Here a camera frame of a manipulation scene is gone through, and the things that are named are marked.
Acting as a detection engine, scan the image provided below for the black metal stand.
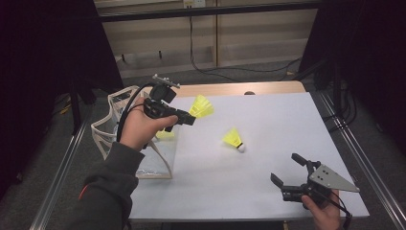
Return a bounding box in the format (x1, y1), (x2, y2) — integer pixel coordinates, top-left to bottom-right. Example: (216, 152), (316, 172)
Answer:
(68, 63), (83, 135)

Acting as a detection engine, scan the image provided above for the white table sheet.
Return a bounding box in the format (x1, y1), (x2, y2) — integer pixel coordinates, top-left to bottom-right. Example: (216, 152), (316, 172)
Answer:
(128, 91), (371, 222)

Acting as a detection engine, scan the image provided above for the black horizontal bar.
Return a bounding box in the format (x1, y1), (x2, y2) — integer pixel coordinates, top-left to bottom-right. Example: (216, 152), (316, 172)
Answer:
(97, 1), (324, 23)

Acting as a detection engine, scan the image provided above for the metal floor rail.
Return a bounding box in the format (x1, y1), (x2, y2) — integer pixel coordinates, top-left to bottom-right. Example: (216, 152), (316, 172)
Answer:
(319, 90), (406, 221)
(30, 123), (88, 230)

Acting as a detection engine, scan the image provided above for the white wall socket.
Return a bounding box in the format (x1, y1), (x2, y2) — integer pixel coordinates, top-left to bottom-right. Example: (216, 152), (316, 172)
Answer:
(183, 0), (207, 9)

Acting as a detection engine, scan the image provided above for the yellow shuttlecock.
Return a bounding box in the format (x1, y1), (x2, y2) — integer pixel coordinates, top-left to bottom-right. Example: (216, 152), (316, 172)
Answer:
(188, 94), (215, 120)
(221, 126), (247, 153)
(155, 127), (176, 141)

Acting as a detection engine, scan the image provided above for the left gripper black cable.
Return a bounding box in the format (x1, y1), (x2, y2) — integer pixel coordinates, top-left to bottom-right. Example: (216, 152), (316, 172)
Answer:
(116, 81), (157, 143)

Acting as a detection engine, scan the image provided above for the light wooden cabinet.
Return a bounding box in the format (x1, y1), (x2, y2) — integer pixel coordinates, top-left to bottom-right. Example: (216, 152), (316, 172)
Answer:
(95, 0), (319, 80)

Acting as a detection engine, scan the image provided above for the black hanging wall cable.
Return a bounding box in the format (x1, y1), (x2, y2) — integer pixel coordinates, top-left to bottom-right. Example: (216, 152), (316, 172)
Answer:
(189, 15), (303, 83)

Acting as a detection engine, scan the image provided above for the clear bag with beige trim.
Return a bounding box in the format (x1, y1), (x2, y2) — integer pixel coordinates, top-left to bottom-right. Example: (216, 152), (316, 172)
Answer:
(90, 84), (180, 180)

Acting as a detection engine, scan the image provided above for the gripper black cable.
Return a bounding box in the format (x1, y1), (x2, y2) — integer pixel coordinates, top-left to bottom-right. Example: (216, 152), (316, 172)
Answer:
(116, 81), (157, 143)
(314, 188), (353, 230)

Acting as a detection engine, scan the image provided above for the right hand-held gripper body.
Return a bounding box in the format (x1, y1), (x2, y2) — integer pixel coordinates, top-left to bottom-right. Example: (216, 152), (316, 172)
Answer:
(281, 163), (361, 209)

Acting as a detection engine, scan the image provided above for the person's right hand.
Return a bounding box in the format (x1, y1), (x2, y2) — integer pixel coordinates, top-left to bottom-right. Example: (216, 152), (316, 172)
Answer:
(301, 190), (342, 230)

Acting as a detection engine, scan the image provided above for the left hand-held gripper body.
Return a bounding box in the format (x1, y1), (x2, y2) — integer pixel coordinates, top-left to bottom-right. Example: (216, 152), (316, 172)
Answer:
(143, 73), (182, 120)

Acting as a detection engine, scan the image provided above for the person's left hand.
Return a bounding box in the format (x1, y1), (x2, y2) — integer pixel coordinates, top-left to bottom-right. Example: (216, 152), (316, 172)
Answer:
(119, 97), (179, 152)

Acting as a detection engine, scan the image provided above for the black curtain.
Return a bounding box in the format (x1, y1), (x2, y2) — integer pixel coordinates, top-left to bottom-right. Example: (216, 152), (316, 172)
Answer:
(300, 0), (406, 154)
(0, 0), (124, 199)

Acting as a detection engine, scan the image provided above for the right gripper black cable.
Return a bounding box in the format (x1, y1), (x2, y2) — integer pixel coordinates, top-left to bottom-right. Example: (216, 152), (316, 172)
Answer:
(314, 188), (353, 230)

